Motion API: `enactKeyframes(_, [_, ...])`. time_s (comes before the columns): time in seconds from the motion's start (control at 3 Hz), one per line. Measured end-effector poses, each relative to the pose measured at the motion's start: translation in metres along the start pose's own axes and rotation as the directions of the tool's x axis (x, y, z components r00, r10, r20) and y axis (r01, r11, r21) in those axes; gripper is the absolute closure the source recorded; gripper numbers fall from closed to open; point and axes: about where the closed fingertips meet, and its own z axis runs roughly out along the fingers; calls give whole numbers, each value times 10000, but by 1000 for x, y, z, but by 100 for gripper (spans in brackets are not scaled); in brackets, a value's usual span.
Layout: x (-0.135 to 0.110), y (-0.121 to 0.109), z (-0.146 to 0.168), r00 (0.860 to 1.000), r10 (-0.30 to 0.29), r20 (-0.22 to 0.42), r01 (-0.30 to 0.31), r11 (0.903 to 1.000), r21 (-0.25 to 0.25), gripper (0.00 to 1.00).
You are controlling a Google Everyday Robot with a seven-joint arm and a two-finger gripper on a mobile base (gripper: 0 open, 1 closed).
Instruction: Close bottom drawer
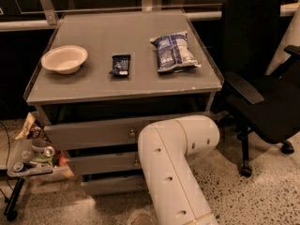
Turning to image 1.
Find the grey bottom drawer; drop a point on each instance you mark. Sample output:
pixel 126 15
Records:
pixel 114 185

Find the grey drawer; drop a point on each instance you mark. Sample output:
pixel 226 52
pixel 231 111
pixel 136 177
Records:
pixel 114 185
pixel 108 163
pixel 70 136

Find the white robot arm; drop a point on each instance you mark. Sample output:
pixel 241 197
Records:
pixel 163 148

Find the grey top drawer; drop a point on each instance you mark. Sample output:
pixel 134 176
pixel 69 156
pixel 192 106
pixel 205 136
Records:
pixel 70 136

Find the grey drawer cabinet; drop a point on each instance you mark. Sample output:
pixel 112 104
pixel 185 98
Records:
pixel 92 93

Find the grey middle drawer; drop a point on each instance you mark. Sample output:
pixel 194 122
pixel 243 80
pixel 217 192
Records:
pixel 108 163

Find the dark blue snack bar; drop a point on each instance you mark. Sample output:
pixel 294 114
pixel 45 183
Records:
pixel 120 65

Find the blue white chip bag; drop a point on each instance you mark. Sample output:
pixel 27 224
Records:
pixel 173 54

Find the white paper bowl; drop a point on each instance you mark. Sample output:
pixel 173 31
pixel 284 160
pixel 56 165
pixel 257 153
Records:
pixel 65 59

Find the black office chair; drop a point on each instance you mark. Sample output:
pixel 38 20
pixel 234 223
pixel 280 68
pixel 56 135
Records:
pixel 267 105

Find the tan snack bag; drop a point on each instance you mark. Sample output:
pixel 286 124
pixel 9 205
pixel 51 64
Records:
pixel 27 125

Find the clear plastic bin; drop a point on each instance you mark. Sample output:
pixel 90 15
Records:
pixel 28 161

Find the metal railing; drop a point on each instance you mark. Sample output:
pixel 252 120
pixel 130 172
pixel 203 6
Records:
pixel 21 15

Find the black folding stand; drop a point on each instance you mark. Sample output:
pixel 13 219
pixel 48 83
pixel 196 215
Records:
pixel 10 211

